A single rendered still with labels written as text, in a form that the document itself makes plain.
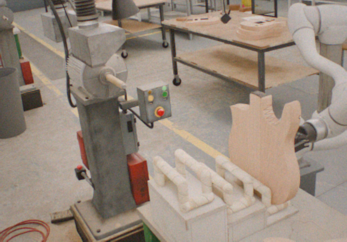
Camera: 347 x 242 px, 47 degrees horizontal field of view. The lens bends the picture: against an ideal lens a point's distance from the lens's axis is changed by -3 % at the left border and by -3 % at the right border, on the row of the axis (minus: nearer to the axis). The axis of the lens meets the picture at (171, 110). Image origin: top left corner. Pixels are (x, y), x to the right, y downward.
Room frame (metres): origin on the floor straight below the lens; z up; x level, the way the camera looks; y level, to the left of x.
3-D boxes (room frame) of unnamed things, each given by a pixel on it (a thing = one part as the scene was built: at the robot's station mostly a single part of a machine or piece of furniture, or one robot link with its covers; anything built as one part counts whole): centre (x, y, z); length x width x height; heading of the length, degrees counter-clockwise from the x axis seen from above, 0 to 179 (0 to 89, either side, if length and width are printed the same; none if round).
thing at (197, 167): (1.14, -0.05, 1.20); 0.20 x 0.03 x 0.03; 26
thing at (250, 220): (1.19, -0.16, 0.98); 0.27 x 0.16 x 0.09; 27
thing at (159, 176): (1.18, 0.06, 1.15); 0.03 x 0.03 x 0.09
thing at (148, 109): (2.23, 0.15, 0.99); 0.24 x 0.21 x 0.26; 28
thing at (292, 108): (1.14, -0.36, 1.33); 0.07 x 0.04 x 0.10; 26
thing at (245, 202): (1.10, -0.20, 1.04); 0.11 x 0.03 x 0.03; 117
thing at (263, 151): (1.26, -0.30, 1.17); 0.35 x 0.04 x 0.40; 26
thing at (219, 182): (1.17, -0.12, 1.12); 0.20 x 0.03 x 0.03; 26
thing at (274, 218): (1.26, -0.29, 0.94); 0.27 x 0.15 x 0.01; 27
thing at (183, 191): (1.03, -0.01, 1.15); 0.03 x 0.03 x 0.09
